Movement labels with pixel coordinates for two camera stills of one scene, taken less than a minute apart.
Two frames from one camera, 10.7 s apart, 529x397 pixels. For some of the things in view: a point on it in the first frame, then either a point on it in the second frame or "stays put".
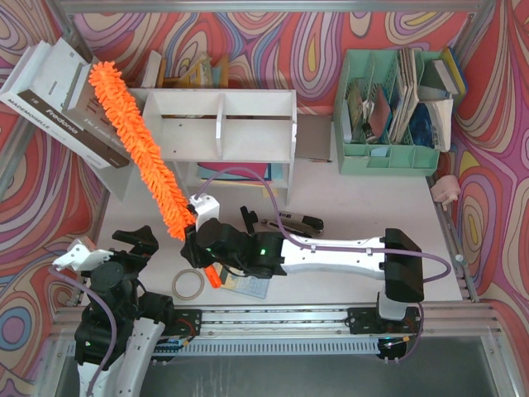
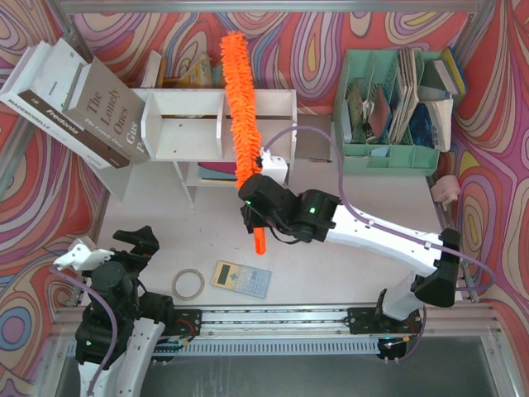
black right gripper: x=190 y=246 -> x=251 y=209
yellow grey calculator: x=238 y=281 stays put
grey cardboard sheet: x=312 y=136 stays put
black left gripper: x=135 y=246 stays put
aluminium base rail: x=313 y=323 stays put
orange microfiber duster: x=109 y=80 -> x=243 y=114
